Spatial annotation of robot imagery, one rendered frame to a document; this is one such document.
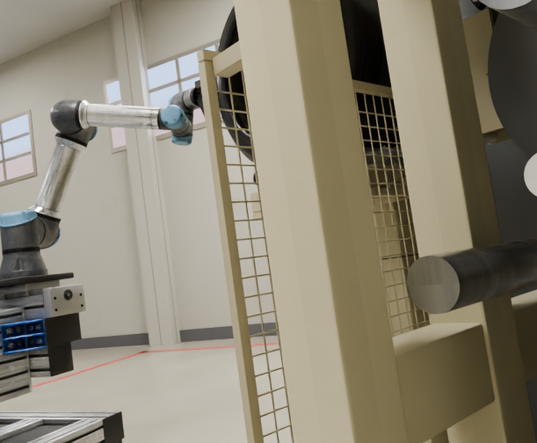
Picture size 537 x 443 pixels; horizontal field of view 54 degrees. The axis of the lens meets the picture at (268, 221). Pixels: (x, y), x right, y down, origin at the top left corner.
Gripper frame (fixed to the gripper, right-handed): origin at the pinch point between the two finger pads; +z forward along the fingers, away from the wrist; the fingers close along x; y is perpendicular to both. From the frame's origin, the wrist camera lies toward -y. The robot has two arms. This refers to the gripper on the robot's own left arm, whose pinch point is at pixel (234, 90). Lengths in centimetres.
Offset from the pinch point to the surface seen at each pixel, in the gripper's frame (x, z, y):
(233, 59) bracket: -58, 72, -18
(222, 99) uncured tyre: -12.1, 9.4, -6.2
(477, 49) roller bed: 21, 72, -3
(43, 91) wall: 121, -516, 124
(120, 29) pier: 159, -385, 167
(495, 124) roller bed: 21, 75, -22
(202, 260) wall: 193, -306, -82
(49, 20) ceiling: 110, -455, 188
